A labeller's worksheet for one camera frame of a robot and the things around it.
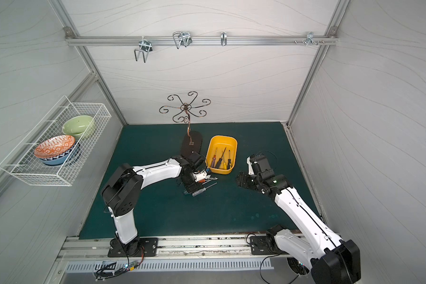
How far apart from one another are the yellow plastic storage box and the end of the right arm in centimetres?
25

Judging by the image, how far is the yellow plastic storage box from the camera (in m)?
0.98

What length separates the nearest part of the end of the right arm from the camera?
0.55 meters
